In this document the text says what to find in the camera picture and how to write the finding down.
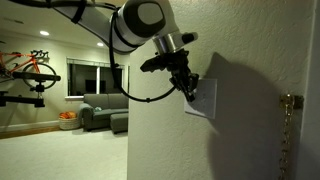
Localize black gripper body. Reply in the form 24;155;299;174
162;49;202;94

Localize grey ottoman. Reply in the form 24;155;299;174
109;112;130;135

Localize white framed window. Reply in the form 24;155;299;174
64;57;131;101

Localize grey sofa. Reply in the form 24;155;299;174
78;92;130;132

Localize orange balls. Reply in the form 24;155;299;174
58;111;78;120

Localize wicker basket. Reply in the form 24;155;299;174
58;117;82;131

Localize orange bicycle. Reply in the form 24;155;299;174
0;49;58;90

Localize black stand bar with clamp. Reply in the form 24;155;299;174
0;90;46;109

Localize wooden baseboard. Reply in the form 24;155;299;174
0;119;62;140

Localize white double switch plate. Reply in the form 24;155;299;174
183;78;219;121

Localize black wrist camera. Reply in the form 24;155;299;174
139;54;170;74

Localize brass chain bracket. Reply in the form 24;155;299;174
279;94;305;110

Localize brass door chain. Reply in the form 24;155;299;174
277;96;296;180

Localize white door frame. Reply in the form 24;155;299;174
295;0;320;180

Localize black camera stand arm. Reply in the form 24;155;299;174
12;71;62;93

